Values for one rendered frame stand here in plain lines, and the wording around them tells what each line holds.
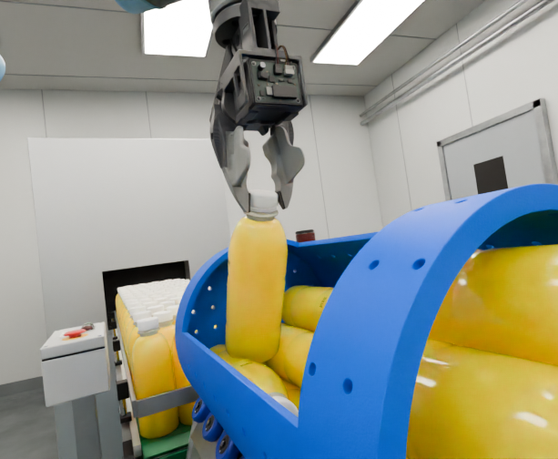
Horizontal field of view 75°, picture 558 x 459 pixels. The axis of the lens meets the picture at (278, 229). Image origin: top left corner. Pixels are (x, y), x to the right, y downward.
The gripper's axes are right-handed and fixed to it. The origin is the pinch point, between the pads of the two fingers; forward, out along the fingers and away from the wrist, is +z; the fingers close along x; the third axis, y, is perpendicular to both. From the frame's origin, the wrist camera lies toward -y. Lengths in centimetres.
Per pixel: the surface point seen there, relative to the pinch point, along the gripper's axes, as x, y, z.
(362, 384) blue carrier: -7.7, 24.9, 12.2
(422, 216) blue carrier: 0.2, 22.6, 5.1
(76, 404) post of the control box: -25, -45, 30
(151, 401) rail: -12.1, -33.6, 29.6
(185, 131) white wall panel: 98, -429, -162
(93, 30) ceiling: -2, -315, -215
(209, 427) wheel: -5.7, -17.9, 30.6
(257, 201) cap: -1.2, 1.2, 0.3
